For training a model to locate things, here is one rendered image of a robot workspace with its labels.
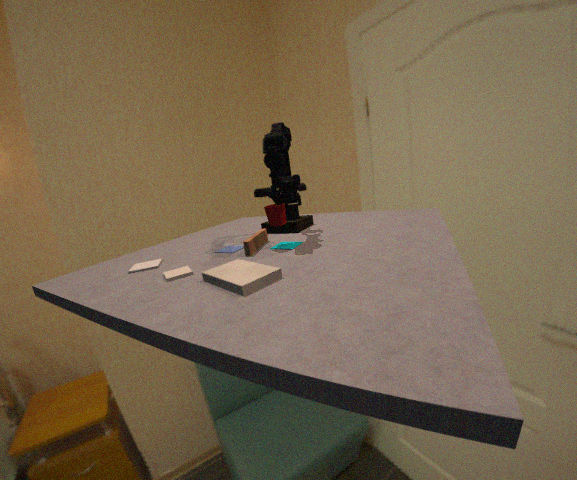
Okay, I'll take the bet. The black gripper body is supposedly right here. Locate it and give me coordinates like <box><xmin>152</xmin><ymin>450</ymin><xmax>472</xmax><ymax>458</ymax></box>
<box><xmin>254</xmin><ymin>169</ymin><xmax>307</xmax><ymax>197</ymax></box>

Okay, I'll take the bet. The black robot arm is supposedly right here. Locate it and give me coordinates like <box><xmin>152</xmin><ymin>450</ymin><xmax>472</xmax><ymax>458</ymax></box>
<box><xmin>262</xmin><ymin>123</ymin><xmax>302</xmax><ymax>220</ymax></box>

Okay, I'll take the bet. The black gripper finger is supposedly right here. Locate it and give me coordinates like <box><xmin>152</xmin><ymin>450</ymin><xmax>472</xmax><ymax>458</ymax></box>
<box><xmin>268</xmin><ymin>195</ymin><xmax>283</xmax><ymax>206</ymax></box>
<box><xmin>281</xmin><ymin>193</ymin><xmax>295</xmax><ymax>212</ymax></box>

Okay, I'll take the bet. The red cup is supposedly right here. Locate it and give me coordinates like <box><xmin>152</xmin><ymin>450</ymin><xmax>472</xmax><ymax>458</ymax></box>
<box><xmin>264</xmin><ymin>203</ymin><xmax>286</xmax><ymax>227</ymax></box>

